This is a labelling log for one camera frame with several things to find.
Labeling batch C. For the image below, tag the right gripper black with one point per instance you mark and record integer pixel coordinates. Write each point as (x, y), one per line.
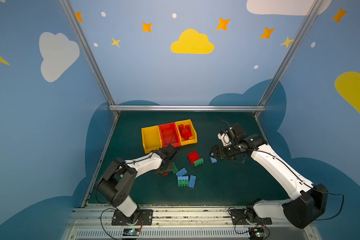
(219, 151)

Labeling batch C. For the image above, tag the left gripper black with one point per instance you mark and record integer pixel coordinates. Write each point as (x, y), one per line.
(166, 163)

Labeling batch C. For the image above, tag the red bin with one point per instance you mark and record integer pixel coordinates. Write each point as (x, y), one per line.
(169, 135)

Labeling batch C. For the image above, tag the yellow bin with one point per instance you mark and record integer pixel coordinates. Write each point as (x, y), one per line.
(151, 139)
(193, 139)

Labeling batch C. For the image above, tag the large red lego brick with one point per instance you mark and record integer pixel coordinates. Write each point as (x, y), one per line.
(193, 157)

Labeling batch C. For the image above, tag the red lego brick top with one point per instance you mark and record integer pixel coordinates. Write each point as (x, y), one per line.
(181, 129)

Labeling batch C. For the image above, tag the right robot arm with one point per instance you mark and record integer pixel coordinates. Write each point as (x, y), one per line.
(306, 201)

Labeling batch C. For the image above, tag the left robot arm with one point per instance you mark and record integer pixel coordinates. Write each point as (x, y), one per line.
(116, 183)

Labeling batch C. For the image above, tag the dark green lego brick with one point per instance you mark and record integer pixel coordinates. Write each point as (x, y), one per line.
(174, 168)

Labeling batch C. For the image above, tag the blue lego brick upright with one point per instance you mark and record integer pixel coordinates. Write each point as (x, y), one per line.
(213, 159)

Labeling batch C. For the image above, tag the blue lego brick tilted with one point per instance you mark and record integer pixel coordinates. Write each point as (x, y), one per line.
(182, 172)

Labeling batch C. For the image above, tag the blue lego on green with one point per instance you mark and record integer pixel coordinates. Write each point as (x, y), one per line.
(183, 178)

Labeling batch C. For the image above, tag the green lego brick center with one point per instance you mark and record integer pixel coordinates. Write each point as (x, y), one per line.
(198, 162)

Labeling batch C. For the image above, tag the green lego under blue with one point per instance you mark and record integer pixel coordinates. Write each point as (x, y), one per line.
(183, 183)

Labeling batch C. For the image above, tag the blue lego brick lower right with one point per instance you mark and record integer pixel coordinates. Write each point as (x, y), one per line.
(192, 181)

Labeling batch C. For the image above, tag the right controller board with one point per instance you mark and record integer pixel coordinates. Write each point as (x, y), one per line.
(257, 234)

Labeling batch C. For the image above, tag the controller board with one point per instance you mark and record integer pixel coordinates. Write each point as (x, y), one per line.
(257, 234)
(131, 232)

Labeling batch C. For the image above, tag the left controller board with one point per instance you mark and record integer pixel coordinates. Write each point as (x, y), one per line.
(131, 232)

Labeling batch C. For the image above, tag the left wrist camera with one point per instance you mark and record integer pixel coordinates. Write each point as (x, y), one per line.
(170, 150)

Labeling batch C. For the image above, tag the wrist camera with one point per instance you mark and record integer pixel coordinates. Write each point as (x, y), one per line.
(232, 132)
(170, 150)

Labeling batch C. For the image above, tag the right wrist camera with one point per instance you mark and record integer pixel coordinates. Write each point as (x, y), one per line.
(232, 132)

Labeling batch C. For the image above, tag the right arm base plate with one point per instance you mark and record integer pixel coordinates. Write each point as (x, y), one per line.
(247, 217)

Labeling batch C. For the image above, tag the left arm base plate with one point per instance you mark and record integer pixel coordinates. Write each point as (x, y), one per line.
(139, 217)

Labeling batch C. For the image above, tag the horizontal aluminium frame bar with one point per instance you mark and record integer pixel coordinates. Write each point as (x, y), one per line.
(187, 108)

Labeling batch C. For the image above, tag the right aluminium frame post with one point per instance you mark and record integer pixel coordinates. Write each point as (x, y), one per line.
(292, 50)

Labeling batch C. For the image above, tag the aluminium frame post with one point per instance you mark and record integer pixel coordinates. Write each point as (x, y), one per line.
(292, 50)
(76, 26)

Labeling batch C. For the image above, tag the left aluminium frame post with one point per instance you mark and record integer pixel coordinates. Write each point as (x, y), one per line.
(76, 26)

